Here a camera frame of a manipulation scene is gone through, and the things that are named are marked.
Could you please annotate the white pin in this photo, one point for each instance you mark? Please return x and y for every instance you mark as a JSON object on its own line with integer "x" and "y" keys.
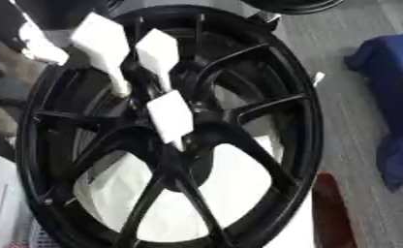
{"x": 170, "y": 116}
{"x": 100, "y": 42}
{"x": 158, "y": 53}

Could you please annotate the black spoked wheel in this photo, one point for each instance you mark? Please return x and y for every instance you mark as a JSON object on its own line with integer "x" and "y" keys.
{"x": 278, "y": 97}

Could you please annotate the black round wheel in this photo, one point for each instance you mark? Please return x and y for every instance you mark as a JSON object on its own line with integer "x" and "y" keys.
{"x": 292, "y": 6}

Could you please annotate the white sheet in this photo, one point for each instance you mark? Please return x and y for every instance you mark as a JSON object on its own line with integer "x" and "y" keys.
{"x": 233, "y": 180}

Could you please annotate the dark red object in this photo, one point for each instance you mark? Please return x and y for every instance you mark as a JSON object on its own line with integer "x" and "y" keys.
{"x": 330, "y": 213}

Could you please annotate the blue cloth bag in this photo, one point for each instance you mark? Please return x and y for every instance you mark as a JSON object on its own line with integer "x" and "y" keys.
{"x": 394, "y": 97}

